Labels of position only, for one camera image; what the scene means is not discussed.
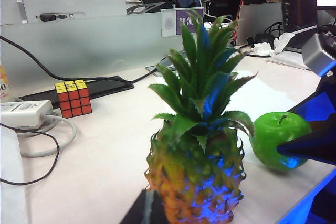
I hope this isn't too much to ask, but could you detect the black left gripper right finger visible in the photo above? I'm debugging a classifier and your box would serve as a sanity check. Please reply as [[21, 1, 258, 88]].
[[149, 192, 169, 224]]

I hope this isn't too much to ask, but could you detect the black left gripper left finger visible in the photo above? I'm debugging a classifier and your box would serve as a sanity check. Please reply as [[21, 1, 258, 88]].
[[119, 189, 150, 224]]

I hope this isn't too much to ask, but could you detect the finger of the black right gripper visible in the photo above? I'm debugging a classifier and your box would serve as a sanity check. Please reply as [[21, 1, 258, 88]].
[[277, 121, 336, 167], [288, 87, 336, 123]]

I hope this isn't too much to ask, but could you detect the green plastic apple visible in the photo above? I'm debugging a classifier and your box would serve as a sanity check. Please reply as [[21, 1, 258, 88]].
[[249, 112, 313, 172]]

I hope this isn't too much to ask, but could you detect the plastic pineapple with green crown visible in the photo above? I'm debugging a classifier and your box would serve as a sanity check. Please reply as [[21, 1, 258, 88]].
[[144, 10, 259, 224]]

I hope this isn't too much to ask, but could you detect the large white paper sheet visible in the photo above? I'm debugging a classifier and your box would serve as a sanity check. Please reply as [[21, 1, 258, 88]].
[[223, 69, 318, 135]]

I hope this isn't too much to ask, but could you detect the translucent white sheet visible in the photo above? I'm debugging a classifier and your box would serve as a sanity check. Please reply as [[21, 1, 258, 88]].
[[266, 50, 313, 71]]

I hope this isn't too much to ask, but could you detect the crumpled white tissue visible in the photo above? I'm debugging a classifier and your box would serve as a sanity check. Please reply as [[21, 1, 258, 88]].
[[253, 31, 297, 57]]

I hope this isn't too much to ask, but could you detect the open dark laptop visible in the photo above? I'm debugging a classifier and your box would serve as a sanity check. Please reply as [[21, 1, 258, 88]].
[[280, 0, 320, 53]]

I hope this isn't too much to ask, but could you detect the flat black pad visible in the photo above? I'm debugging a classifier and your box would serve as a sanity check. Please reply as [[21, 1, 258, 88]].
[[18, 76, 135, 109]]

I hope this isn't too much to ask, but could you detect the colourful Rubik's cube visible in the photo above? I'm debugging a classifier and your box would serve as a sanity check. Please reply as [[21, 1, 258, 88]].
[[54, 79, 92, 119]]

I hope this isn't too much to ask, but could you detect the grey stapler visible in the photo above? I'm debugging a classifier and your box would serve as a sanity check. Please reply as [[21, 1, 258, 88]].
[[145, 61, 184, 78]]

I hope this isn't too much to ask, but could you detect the white power strip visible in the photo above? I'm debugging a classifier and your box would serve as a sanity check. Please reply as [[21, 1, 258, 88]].
[[0, 100, 53, 130]]

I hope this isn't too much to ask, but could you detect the purple and white name plate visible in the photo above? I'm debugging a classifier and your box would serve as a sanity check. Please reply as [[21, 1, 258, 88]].
[[161, 7, 204, 38]]

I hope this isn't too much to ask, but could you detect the frosted glass desk partition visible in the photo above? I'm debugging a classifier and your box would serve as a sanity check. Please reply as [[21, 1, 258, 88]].
[[0, 0, 283, 91]]

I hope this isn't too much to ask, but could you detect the clear C100 drink bottle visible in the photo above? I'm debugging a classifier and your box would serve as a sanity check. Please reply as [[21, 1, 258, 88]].
[[0, 63, 13, 103]]

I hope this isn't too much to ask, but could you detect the silver partition clip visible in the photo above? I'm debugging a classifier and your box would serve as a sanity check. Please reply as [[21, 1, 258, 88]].
[[17, 0, 28, 24]]

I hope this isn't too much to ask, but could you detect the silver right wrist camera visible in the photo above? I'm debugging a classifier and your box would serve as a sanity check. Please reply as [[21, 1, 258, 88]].
[[301, 34, 336, 77]]

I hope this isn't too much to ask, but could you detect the black cable bundle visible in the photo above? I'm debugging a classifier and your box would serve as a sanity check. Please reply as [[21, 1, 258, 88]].
[[264, 22, 284, 37]]

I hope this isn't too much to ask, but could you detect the thick white power cable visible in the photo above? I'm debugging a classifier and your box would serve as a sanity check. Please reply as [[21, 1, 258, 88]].
[[15, 112, 78, 158]]

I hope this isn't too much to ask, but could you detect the thin black cable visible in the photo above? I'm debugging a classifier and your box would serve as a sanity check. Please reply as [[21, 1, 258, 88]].
[[0, 123, 61, 186]]

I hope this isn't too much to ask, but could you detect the thick black cable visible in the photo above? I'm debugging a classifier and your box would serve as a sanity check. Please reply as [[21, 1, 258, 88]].
[[0, 36, 161, 84]]

